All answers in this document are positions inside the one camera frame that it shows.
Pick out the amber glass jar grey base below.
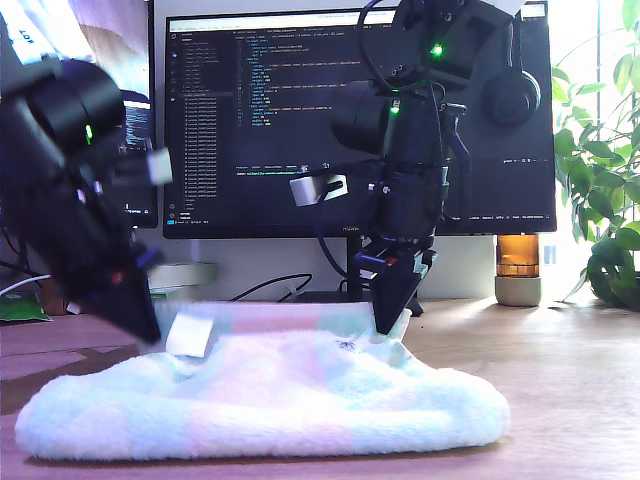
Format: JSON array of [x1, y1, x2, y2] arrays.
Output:
[[495, 233, 543, 307]]

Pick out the green leafy houseplant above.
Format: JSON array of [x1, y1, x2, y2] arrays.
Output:
[[552, 0, 640, 309]]

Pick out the white cable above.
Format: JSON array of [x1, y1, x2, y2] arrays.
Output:
[[0, 273, 52, 297]]

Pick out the black headphones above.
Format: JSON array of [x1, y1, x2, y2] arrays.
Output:
[[478, 14, 544, 129]]

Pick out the black monitor showing terminal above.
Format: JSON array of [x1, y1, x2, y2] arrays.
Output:
[[0, 0, 160, 230]]

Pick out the long white box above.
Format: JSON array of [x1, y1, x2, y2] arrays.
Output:
[[149, 262, 220, 289]]

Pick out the black Huawei monitor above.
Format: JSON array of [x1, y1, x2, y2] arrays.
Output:
[[162, 3, 558, 316]]

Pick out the black looped desk cable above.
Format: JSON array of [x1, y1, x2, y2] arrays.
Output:
[[229, 272, 314, 302]]

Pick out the black camera cable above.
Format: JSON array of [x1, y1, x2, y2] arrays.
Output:
[[314, 172, 362, 281]]

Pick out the pastel printed tea towel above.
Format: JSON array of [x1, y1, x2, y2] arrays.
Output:
[[14, 299, 512, 462]]

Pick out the green and white box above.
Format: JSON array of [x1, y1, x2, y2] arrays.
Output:
[[149, 285, 199, 302]]

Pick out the thin black wall cable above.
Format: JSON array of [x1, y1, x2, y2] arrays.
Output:
[[0, 225, 47, 279]]

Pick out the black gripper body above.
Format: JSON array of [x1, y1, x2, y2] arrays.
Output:
[[352, 166, 449, 280]]

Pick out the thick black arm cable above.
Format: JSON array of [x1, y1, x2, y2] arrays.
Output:
[[424, 74, 474, 236]]

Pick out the green foil packet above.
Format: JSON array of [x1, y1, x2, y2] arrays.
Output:
[[0, 293, 54, 324]]

